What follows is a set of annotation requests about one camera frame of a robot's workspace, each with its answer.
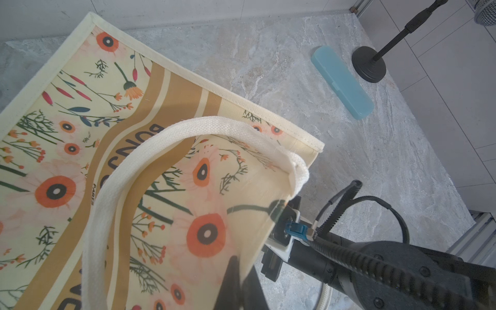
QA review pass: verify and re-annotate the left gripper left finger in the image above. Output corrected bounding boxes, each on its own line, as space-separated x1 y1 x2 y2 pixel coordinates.
216 256 242 310

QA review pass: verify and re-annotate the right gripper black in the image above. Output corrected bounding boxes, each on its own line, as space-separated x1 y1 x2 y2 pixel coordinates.
261 196 344 293

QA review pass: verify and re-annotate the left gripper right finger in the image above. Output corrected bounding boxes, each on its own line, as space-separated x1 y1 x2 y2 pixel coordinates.
242 267 269 310

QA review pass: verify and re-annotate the glitter microphone on stand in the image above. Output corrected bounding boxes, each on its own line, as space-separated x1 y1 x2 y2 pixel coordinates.
351 0 495 83

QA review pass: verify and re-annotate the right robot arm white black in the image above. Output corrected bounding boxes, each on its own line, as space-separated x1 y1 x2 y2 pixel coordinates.
262 180 495 309

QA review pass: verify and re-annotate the aluminium mounting rail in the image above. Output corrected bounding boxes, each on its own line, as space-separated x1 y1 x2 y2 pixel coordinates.
447 211 495 268

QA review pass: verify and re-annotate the teal translucent pencil case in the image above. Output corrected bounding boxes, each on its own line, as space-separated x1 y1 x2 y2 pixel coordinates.
311 46 375 120

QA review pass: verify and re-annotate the floral canvas tote bag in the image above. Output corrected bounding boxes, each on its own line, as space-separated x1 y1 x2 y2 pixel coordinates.
1 13 324 309

